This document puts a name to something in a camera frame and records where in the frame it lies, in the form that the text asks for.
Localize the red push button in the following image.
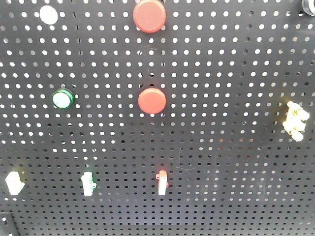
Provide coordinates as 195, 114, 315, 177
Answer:
133, 0, 166, 33
138, 88, 166, 114

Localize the upper red push button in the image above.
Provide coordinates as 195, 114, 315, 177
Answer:
133, 0, 166, 33

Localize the lower red push button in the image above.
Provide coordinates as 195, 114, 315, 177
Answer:
138, 88, 166, 114

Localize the black perforated pegboard panel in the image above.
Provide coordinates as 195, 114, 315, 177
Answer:
0, 0, 315, 236

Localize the yellow white rotary switch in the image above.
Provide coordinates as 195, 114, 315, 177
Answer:
283, 101, 310, 142

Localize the black left mounting bracket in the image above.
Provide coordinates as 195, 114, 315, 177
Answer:
0, 212, 19, 236

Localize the green-topped white toggle switch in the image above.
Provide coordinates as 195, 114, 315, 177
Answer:
81, 172, 96, 196

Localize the red-topped white toggle switch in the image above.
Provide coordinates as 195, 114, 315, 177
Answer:
156, 170, 169, 195

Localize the white round push button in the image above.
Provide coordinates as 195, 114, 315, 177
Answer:
39, 5, 58, 25

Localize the green ringed push button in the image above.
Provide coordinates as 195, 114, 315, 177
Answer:
51, 88, 75, 109

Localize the yellow-topped white toggle switch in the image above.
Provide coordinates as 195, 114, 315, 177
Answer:
5, 171, 25, 196

